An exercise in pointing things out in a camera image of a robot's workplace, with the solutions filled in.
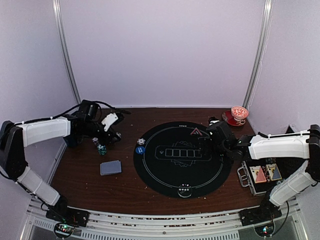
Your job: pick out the round black poker mat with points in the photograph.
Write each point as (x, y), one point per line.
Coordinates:
(173, 157)

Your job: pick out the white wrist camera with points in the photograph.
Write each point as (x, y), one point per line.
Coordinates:
(112, 119)
(212, 120)

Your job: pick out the red floral saucer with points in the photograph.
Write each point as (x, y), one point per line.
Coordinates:
(228, 117)

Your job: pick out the aluminium frame post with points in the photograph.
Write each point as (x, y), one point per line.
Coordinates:
(65, 53)
(261, 47)

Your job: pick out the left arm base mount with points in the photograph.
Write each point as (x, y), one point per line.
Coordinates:
(68, 219)

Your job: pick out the blue small blind button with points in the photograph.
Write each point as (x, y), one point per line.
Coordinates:
(140, 150)

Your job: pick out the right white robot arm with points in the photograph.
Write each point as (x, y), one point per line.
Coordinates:
(303, 145)

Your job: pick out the left aluminium frame post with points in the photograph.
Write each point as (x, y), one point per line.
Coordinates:
(65, 53)

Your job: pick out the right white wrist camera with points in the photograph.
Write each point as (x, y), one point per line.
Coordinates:
(212, 120)

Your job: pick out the white blue poker chip stack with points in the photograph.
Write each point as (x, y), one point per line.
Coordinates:
(95, 140)

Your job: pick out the blue-backed playing card deck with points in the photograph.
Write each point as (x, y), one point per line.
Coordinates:
(110, 168)

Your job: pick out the aluminium poker chip case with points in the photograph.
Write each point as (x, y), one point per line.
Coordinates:
(246, 179)

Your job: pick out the red card deck in case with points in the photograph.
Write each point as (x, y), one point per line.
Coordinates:
(258, 174)

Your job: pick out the dark blue cup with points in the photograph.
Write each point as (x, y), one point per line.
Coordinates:
(72, 141)

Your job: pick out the front aluminium rail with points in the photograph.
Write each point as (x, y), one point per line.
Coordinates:
(223, 225)

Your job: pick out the single white blue poker chip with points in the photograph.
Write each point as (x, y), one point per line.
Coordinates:
(141, 141)

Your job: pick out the clear round dealer button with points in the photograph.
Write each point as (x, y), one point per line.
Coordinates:
(185, 190)

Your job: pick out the red black triangular all-in marker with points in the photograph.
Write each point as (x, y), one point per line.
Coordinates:
(196, 132)

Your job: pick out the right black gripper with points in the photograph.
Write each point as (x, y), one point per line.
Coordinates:
(207, 149)

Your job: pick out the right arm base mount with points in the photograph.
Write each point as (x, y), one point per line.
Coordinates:
(262, 218)

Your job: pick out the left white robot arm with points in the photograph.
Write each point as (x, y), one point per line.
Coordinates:
(92, 119)

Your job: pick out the red white patterned tea bowl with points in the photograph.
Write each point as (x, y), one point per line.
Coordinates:
(239, 113)

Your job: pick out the right aluminium frame post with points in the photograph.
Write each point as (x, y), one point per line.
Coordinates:
(261, 47)

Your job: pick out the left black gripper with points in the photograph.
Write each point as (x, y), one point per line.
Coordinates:
(110, 134)

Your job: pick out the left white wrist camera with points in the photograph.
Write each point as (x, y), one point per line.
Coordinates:
(112, 119)

